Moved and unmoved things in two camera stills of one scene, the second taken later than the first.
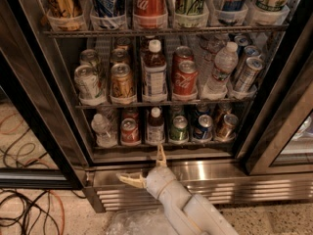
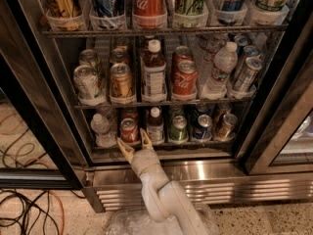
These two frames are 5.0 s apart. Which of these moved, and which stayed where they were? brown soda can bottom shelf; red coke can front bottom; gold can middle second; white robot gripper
Moved: white robot gripper
Stayed: red coke can front bottom; gold can middle second; brown soda can bottom shelf
